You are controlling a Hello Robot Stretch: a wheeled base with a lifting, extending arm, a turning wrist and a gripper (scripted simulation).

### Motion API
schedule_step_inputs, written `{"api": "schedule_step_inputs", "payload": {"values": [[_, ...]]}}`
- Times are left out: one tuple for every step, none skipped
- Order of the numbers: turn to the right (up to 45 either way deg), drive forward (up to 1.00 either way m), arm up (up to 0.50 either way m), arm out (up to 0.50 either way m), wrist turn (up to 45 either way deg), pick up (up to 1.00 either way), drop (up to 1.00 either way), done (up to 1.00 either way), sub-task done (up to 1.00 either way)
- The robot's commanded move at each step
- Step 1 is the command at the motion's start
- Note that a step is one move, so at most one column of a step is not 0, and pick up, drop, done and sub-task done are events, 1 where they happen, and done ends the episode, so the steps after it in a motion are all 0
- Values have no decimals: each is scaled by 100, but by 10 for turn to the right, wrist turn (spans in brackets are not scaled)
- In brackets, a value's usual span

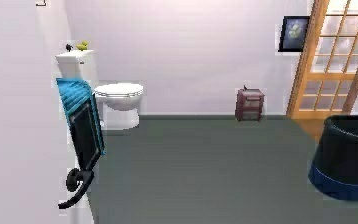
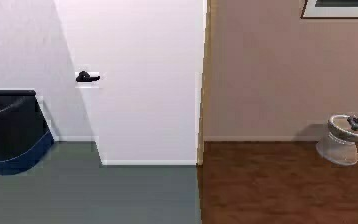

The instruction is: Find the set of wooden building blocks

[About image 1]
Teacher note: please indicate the white toilet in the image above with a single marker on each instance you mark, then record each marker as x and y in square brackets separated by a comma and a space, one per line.
[118, 96]

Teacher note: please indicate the black framed picture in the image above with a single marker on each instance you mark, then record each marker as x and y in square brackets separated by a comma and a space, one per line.
[293, 33]

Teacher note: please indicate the yellow-green rubber duck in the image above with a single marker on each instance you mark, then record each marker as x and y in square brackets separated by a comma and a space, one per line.
[82, 46]

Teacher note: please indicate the small black object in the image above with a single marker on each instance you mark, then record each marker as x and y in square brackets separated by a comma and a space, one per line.
[68, 47]

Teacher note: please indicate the black towel rack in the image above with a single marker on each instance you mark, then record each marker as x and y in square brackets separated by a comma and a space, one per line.
[85, 133]

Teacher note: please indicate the dark red small cabinet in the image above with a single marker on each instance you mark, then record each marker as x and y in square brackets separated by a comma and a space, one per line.
[249, 104]

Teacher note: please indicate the wooden glass-pane door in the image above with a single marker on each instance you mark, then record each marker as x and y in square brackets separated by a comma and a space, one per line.
[333, 60]

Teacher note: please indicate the black and blue bin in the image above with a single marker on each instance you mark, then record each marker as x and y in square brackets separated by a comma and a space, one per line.
[345, 156]

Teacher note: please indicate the blue towel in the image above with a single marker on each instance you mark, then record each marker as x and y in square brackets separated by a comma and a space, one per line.
[74, 95]

